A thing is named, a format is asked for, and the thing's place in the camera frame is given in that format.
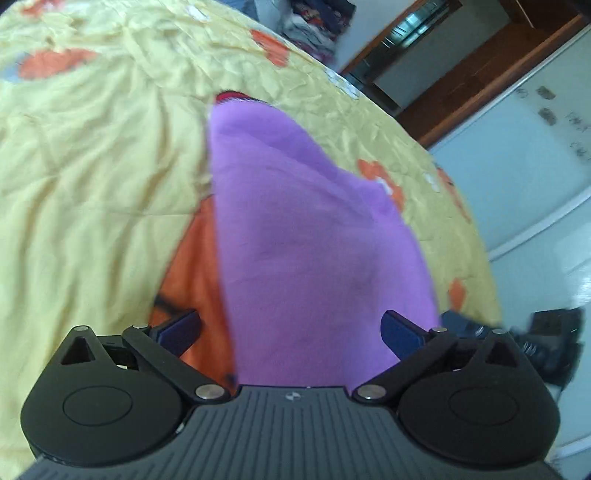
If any purple small garment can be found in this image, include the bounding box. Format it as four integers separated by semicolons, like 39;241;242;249
207;91;441;387

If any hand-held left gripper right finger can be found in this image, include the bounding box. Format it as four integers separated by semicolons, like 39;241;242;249
353;310;525;405

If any pile of dark clothes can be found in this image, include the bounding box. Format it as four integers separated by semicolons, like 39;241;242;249
277;0;358;63

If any yellow blanket with orange print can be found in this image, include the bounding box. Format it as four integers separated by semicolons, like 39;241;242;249
0;0;504;393

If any white wardrobe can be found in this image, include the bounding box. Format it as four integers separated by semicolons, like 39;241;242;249
427;37;591;462

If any wooden wardrobe with mirror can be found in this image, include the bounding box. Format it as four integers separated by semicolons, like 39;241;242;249
341;0;591;149

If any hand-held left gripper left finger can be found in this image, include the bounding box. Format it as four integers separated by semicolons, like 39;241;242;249
59;309;232;405

